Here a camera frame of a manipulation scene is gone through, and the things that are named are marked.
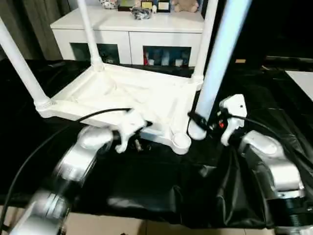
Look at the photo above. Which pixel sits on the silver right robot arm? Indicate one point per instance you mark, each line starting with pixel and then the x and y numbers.
pixel 274 159

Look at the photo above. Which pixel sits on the white spotted plush toy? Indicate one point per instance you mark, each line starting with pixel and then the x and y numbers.
pixel 108 3

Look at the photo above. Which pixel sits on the grey curtain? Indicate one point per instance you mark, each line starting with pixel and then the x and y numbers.
pixel 27 27

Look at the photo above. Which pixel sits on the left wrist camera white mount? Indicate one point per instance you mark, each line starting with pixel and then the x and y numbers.
pixel 129 129

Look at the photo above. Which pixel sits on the beige plush teddy bear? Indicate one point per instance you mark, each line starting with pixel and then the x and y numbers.
pixel 184 5

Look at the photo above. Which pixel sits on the black box with yellow label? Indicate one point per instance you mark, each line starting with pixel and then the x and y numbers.
pixel 276 27

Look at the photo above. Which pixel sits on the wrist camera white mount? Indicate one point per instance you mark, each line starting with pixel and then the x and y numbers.
pixel 129 129
pixel 234 107

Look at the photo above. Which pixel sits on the white side table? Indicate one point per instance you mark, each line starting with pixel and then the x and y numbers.
pixel 303 83

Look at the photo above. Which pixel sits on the white cabinet with glass doors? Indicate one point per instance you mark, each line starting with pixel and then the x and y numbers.
pixel 122 31

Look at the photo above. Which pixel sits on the black framed plaque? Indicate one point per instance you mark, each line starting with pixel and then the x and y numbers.
pixel 127 6
pixel 146 5
pixel 163 7

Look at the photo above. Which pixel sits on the white plastic table leg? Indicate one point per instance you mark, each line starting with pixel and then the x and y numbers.
pixel 205 44
pixel 220 54
pixel 90 36
pixel 19 63

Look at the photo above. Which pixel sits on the black mat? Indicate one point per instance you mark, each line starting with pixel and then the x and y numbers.
pixel 146 186

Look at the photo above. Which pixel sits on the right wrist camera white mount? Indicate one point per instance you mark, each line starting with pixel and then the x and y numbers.
pixel 234 107

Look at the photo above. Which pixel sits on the white plastic table top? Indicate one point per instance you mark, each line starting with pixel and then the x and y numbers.
pixel 122 93

